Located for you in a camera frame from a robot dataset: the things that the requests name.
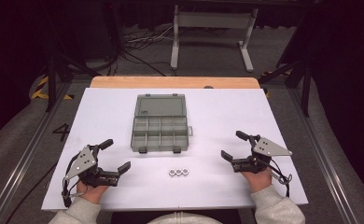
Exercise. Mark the person's left hand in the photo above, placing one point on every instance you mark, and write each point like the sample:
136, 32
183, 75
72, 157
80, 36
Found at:
91, 193

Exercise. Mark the white board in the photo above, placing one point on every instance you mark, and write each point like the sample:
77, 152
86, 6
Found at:
220, 118

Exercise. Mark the black tripod stand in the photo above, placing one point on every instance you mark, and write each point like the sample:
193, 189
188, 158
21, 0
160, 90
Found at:
51, 77

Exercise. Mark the person's right hand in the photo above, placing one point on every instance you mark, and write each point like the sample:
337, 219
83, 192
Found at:
258, 181

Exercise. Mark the silver hex nut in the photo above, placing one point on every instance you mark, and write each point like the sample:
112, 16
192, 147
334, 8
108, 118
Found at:
185, 171
179, 171
172, 172

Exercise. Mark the aluminium floor rail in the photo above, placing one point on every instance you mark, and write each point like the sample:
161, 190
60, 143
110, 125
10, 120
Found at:
21, 161
321, 149

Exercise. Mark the white metal stand frame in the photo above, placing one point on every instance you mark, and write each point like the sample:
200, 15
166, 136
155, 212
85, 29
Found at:
212, 20

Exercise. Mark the black metal stand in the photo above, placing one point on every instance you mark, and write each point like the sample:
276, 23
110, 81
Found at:
306, 87

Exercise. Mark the grey clear compartment storage box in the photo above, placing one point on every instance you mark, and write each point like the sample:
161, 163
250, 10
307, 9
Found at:
160, 124

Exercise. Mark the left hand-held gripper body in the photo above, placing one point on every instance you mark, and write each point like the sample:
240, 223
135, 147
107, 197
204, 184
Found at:
83, 162

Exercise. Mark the person's grey torso clothing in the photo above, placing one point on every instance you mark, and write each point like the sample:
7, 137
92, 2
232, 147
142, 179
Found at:
183, 218

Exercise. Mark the wooden table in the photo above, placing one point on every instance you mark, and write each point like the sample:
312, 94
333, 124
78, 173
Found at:
170, 82

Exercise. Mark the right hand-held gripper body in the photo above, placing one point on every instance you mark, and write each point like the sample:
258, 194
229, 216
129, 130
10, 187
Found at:
267, 148

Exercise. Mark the yellow black hazard tape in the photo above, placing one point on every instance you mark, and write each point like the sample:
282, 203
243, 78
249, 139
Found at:
40, 91

